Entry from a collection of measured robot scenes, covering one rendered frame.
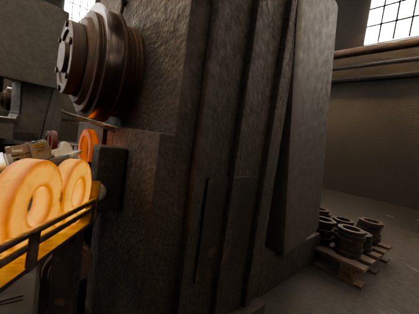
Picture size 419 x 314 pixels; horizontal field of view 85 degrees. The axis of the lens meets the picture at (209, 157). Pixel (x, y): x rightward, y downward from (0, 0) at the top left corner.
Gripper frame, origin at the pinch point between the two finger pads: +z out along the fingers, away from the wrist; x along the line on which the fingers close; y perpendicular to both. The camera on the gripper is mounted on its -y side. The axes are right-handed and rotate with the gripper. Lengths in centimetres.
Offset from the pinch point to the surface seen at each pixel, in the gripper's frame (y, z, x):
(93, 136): 4.4, 8.3, 7.1
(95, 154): 0.3, 3.0, -10.5
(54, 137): -4, 6, 95
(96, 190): -4.8, -4.2, -32.0
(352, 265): -107, 134, -58
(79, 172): 3.2, -8.0, -38.4
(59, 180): 4.5, -12.9, -45.7
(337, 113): -73, 621, 130
